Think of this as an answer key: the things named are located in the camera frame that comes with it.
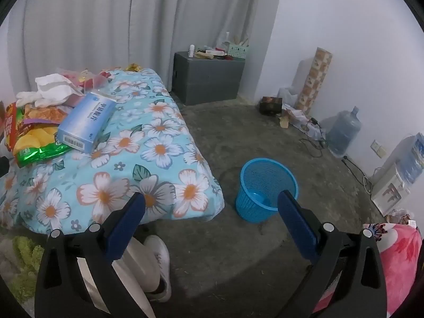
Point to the green box with sticks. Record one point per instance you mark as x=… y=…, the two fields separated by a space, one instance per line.
x=237 y=51

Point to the white shoe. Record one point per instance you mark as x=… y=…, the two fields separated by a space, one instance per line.
x=159 y=258

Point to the red green chip bag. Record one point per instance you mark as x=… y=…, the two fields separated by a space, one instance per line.
x=33 y=139

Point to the grey curtain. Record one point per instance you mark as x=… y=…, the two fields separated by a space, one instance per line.
x=132 y=23

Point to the clear plastic wrapper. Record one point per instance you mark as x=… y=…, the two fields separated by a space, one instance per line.
x=96 y=81

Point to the wall socket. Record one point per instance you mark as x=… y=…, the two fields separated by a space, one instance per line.
x=378 y=149

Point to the person's light trouser leg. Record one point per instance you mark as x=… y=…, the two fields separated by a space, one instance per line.
x=139 y=271

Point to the dark printed box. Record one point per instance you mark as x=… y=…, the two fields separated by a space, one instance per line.
x=270 y=106

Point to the small white bottle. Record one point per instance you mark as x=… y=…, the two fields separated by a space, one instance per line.
x=192 y=50

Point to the blue water jug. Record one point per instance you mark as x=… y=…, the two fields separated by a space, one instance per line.
x=343 y=132

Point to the green fuzzy mat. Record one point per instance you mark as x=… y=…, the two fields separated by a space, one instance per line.
x=26 y=255

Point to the white water dispenser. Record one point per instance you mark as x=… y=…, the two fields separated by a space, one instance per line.
x=389 y=188

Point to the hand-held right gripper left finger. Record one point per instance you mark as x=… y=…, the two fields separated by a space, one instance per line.
x=127 y=225

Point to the blue plastic basket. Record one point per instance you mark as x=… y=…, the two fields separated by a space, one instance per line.
x=258 y=175

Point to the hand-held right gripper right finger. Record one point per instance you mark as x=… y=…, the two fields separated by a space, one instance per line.
x=296 y=225

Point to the light blue cardboard box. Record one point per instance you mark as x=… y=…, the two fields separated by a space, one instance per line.
x=86 y=122

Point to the pink floral blanket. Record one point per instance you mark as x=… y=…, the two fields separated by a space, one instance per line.
x=397 y=258

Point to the white cotton glove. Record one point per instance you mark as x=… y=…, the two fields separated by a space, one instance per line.
x=33 y=98
x=56 y=84

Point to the white plastic bag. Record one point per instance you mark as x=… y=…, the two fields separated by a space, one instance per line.
x=287 y=95

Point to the floral light blue blanket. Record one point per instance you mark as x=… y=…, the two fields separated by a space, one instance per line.
x=159 y=145

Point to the grey cabinet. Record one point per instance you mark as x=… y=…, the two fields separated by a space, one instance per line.
x=208 y=79

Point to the gold foil wrapper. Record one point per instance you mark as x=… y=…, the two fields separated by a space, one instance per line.
x=133 y=67

